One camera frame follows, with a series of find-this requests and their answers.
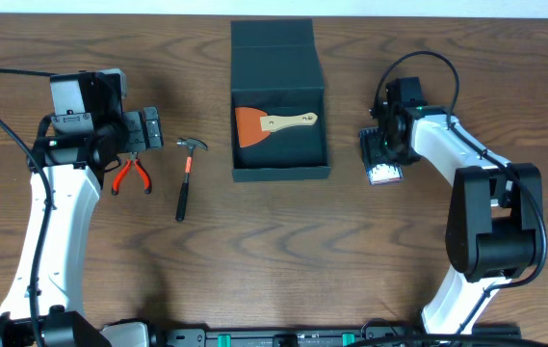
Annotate red handled pliers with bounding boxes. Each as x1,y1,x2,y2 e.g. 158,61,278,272
111,151,153,197

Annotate blue screwdriver set case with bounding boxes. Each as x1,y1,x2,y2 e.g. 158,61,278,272
358,127,404,185

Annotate small claw hammer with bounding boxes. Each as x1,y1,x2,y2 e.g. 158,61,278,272
175,138,208,222

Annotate orange scraper wooden handle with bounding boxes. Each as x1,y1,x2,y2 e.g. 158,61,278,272
234,107,318,147

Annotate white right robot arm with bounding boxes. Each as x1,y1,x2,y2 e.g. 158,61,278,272
373,102,547,334

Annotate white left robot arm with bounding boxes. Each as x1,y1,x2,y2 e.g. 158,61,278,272
0,106,165,346

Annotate dark green open box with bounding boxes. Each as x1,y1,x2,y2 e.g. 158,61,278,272
230,19,330,182

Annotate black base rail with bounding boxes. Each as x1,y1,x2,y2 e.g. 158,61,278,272
166,323,523,347

